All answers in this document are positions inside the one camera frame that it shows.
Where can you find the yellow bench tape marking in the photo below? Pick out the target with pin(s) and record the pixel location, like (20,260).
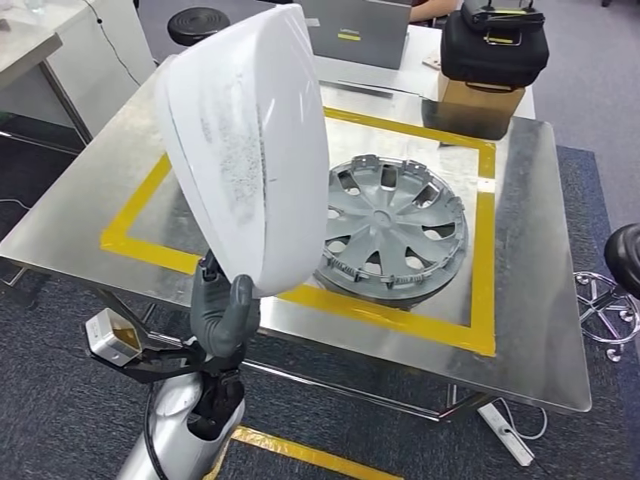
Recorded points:
(482,265)

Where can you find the white power strip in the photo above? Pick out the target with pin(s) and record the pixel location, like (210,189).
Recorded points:
(505,434)

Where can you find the white table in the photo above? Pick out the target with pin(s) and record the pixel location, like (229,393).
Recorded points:
(380,79)

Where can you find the large black carrying case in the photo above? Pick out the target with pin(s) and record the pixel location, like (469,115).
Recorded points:
(490,60)

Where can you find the grey laptop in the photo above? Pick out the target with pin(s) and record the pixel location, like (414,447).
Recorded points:
(360,33)

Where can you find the small black carrying case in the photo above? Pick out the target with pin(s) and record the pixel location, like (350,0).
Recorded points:
(500,16)

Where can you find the white desk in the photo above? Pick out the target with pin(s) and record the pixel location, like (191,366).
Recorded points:
(110,46)

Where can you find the steel workbench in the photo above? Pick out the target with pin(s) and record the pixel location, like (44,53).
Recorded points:
(530,265)

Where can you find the yellow floor tape square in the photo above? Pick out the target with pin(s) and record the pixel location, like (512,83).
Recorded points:
(300,454)

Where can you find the white plastic shell part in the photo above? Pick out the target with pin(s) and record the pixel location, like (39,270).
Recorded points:
(250,152)

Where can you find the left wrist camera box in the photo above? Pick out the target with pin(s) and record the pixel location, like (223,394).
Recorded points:
(112,338)

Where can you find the person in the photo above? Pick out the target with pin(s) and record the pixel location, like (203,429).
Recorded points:
(430,8)

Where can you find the black round stool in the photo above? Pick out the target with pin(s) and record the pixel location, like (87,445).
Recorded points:
(625,255)
(200,25)

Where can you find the grey plastic hubcap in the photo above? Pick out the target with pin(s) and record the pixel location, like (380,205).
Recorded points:
(395,225)

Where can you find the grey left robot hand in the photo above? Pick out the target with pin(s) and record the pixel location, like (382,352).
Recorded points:
(225,324)

